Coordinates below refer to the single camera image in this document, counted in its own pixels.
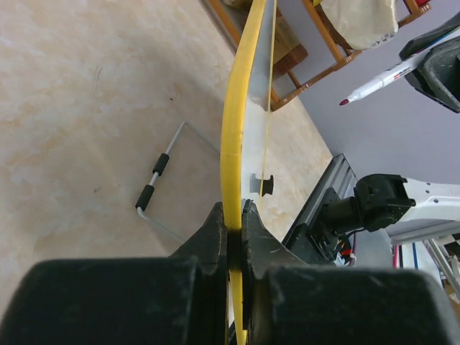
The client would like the black whiteboard clip lower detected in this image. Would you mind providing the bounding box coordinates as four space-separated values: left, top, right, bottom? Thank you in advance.
249 173 274 197

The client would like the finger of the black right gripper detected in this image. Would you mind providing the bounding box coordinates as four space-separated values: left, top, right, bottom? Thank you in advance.
399 14 460 60
405 46 459 114

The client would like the wire whiteboard stand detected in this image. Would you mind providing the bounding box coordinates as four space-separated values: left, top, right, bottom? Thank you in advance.
134 121 222 244

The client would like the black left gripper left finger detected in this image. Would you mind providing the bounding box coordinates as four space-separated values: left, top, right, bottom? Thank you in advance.
1 203 229 344

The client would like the orange wooden rack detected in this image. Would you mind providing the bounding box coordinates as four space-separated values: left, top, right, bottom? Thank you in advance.
206 0 432 111

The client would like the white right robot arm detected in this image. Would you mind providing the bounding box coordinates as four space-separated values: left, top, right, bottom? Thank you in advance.
319 14 459 235

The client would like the purple-capped whiteboard marker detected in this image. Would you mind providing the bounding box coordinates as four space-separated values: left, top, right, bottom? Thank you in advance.
339 59 416 106

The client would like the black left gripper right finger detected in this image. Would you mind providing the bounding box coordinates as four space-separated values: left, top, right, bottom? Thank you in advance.
241 201 459 344

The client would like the yellow-framed whiteboard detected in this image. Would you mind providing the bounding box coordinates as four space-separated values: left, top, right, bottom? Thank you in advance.
220 1 277 344

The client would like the crumpled beige cloth front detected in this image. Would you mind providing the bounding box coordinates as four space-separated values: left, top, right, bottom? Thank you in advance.
316 0 398 50

